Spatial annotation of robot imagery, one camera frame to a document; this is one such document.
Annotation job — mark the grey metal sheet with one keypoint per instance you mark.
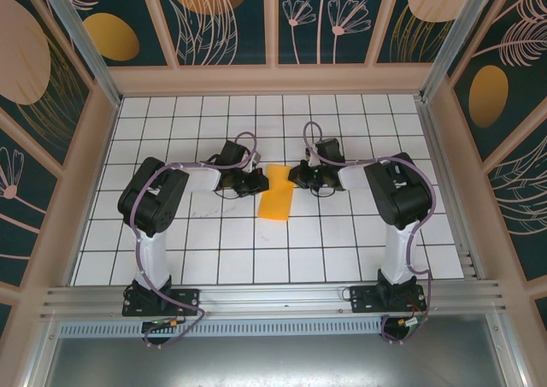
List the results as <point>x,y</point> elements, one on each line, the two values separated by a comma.
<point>273,361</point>

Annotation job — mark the aluminium side rail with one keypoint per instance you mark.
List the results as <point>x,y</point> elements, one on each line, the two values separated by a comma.
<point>440,156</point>

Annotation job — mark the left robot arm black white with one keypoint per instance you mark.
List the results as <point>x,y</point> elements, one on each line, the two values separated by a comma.
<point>149,199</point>

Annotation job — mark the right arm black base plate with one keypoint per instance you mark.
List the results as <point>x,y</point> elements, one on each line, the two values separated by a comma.
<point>363,299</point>

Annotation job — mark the aluminium mounting rail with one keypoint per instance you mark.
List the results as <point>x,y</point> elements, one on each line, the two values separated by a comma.
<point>273,297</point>

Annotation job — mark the orange square paper sheet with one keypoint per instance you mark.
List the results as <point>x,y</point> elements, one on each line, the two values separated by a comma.
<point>275,203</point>

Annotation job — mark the aluminium frame post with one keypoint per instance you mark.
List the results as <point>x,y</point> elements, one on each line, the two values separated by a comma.
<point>87,49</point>
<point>456,36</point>

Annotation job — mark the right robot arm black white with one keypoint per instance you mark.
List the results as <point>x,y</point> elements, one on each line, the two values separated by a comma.
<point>401,199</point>

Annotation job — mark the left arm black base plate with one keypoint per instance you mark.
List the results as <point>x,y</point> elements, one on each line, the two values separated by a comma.
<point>190,297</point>

